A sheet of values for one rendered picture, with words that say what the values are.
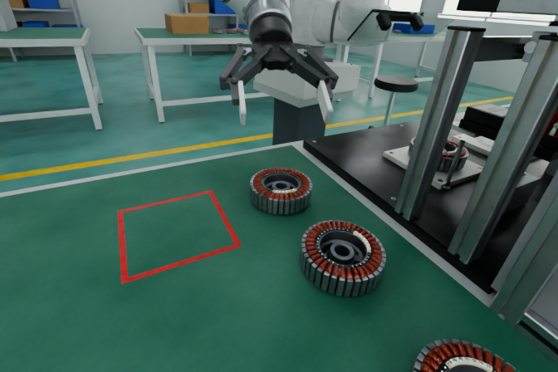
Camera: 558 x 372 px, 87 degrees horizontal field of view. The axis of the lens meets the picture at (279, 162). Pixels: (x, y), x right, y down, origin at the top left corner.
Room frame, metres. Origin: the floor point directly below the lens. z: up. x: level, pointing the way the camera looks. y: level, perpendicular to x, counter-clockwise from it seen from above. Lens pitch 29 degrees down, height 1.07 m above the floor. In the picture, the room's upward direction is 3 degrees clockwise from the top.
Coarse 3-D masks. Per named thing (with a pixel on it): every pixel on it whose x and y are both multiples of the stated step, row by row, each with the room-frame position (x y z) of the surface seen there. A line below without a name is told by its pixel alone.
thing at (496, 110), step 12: (468, 108) 0.52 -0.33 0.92; (480, 108) 0.51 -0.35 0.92; (492, 108) 0.52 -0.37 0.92; (504, 108) 0.52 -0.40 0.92; (468, 120) 0.51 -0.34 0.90; (480, 120) 0.49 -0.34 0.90; (492, 120) 0.48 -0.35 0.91; (468, 132) 0.51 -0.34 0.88; (480, 132) 0.49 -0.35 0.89; (492, 132) 0.47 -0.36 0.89; (540, 144) 0.42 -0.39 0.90; (540, 156) 0.40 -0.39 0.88; (552, 156) 0.39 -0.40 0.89
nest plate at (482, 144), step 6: (456, 138) 0.71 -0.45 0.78; (462, 138) 0.71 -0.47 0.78; (468, 138) 0.71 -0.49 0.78; (474, 138) 0.72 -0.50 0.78; (480, 138) 0.72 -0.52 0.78; (486, 138) 0.72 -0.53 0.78; (468, 144) 0.68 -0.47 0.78; (474, 144) 0.67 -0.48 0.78; (480, 144) 0.67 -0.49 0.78; (486, 144) 0.68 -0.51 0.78; (492, 144) 0.68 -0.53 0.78; (480, 150) 0.65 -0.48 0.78; (486, 150) 0.64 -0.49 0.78; (534, 156) 0.63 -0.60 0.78
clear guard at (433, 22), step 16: (368, 16) 0.59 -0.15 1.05; (384, 16) 0.61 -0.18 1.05; (400, 16) 0.63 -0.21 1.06; (416, 16) 0.65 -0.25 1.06; (432, 16) 0.48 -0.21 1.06; (448, 16) 0.46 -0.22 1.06; (464, 16) 0.44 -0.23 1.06; (480, 16) 0.42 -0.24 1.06; (496, 16) 0.50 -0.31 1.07; (368, 32) 0.63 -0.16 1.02; (384, 32) 0.66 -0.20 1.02; (400, 32) 0.68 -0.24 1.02; (416, 32) 0.70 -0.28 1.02; (432, 32) 0.72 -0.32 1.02
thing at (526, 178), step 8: (528, 176) 0.45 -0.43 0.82; (520, 184) 0.42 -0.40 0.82; (528, 184) 0.43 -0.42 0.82; (536, 184) 0.44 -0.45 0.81; (520, 192) 0.42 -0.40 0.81; (528, 192) 0.43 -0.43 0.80; (512, 200) 0.41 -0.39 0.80; (520, 200) 0.43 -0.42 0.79; (528, 200) 0.44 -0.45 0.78; (512, 208) 0.42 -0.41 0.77
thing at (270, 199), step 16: (256, 176) 0.46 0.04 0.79; (272, 176) 0.48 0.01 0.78; (288, 176) 0.48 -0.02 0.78; (304, 176) 0.47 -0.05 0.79; (256, 192) 0.42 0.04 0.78; (272, 192) 0.41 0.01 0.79; (288, 192) 0.42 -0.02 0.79; (304, 192) 0.42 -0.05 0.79; (272, 208) 0.40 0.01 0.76; (288, 208) 0.40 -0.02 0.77
